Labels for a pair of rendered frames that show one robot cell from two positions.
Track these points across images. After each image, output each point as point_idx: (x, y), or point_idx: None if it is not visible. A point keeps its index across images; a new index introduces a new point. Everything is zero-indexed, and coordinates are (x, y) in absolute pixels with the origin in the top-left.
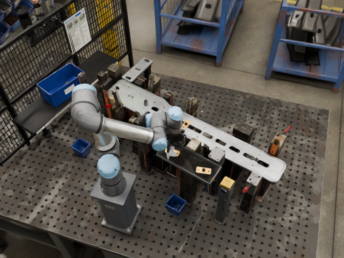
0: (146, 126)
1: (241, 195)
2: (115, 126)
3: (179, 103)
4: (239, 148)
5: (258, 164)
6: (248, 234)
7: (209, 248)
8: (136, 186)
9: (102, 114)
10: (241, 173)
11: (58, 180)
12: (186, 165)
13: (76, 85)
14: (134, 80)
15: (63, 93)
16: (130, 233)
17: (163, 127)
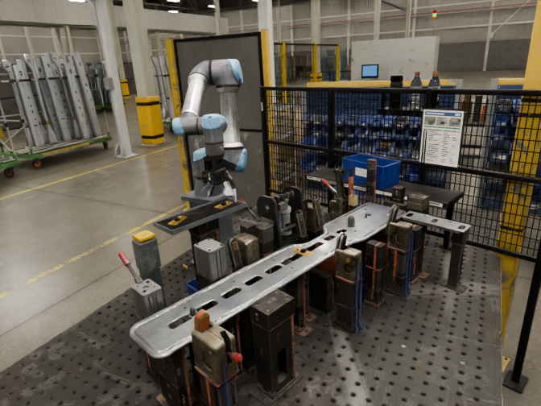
0: (291, 210)
1: (187, 371)
2: (190, 84)
3: (419, 317)
4: (229, 298)
5: (182, 314)
6: (113, 366)
7: (127, 321)
8: None
9: (200, 73)
10: (232, 380)
11: None
12: (196, 211)
13: None
14: (408, 221)
15: (353, 170)
16: (190, 265)
17: (196, 122)
